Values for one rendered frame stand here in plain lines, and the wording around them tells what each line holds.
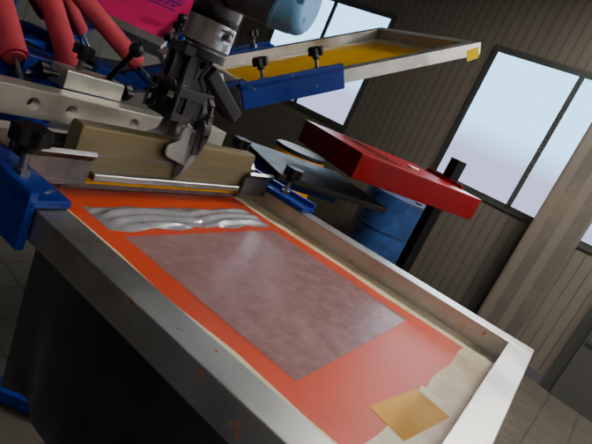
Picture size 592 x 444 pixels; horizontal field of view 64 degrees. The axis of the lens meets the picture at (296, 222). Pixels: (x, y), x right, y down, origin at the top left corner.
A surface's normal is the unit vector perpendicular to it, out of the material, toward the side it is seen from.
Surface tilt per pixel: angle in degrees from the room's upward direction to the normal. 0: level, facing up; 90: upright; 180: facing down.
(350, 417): 0
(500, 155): 90
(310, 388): 0
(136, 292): 0
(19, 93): 90
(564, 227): 90
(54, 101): 90
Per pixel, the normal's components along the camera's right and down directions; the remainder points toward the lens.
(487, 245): -0.59, -0.03
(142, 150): 0.75, 0.47
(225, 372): 0.40, -0.88
